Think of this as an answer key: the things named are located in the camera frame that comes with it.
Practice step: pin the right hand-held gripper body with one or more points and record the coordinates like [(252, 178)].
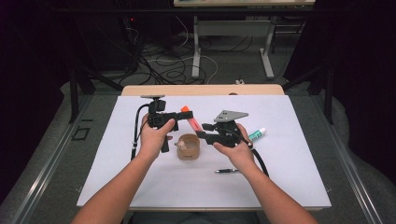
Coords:
[(229, 130)]

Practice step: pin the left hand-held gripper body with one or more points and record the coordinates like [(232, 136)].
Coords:
[(158, 118)]

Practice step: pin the orange highlighter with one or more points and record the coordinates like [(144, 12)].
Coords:
[(194, 122)]

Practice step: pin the white and green glue stick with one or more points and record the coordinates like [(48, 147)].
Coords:
[(257, 134)]

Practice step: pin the black ballpoint pen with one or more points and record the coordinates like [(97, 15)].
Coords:
[(225, 170)]

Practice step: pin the person's left hand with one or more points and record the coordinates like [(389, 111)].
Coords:
[(154, 140)]

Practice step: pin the person's right hand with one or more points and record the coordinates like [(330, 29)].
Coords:
[(238, 154)]

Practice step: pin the wooden table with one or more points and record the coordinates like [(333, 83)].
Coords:
[(202, 90)]

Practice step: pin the small white floor plug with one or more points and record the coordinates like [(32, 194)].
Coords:
[(239, 82)]

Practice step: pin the white table sheet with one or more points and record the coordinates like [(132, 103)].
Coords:
[(295, 161)]

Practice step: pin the black metal stand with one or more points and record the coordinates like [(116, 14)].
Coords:
[(328, 93), (74, 93)]

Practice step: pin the dark equipment with red light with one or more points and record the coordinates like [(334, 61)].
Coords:
[(106, 43)]

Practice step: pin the white metal frame desk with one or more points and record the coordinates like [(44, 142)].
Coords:
[(233, 28)]

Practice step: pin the metal floor rail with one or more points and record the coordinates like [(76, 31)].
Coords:
[(49, 168), (348, 174)]

